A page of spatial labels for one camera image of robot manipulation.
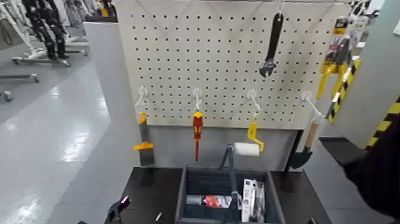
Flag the yellow pliers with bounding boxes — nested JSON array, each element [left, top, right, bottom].
[[315, 17, 370, 100]]

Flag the white perforated pegboard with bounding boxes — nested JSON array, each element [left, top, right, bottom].
[[115, 0, 352, 130]]

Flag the black adjustable wrench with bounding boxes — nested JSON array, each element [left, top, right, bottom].
[[258, 11, 285, 78]]

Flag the grey and red tube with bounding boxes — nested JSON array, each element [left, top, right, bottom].
[[186, 194, 233, 209]]

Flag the black pegboard support post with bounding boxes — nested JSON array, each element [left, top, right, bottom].
[[286, 129, 305, 172]]

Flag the red and yellow screwdriver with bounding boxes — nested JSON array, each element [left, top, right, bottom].
[[192, 111, 204, 162]]

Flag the grey packaged tool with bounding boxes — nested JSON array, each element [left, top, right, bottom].
[[254, 181, 266, 223]]

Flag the blue-grey plastic crate with handle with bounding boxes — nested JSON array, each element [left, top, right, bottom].
[[174, 144, 286, 224]]

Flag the white paint roller yellow handle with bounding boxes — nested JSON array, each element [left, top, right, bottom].
[[233, 122, 265, 157]]

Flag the black humanoid robot on stand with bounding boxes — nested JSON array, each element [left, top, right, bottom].
[[21, 0, 69, 60]]

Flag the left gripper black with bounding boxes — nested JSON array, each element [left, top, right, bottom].
[[76, 195, 163, 224]]

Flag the black trowel with wooden handle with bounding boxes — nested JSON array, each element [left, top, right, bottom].
[[290, 121, 320, 170]]

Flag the black background equipment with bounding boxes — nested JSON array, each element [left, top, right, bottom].
[[349, 0, 380, 20]]

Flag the grey stand leg with caster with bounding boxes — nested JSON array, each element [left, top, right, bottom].
[[0, 73, 40, 102]]

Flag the white humanoid robot on stand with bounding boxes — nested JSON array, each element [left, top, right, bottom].
[[0, 0, 40, 57]]

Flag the white boxed package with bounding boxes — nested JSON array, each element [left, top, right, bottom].
[[241, 179, 257, 223]]

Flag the grey wheeled stand base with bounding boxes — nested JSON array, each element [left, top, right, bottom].
[[11, 46, 90, 67]]

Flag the grey scraper with orange handle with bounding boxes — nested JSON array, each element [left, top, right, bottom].
[[132, 111, 155, 166]]

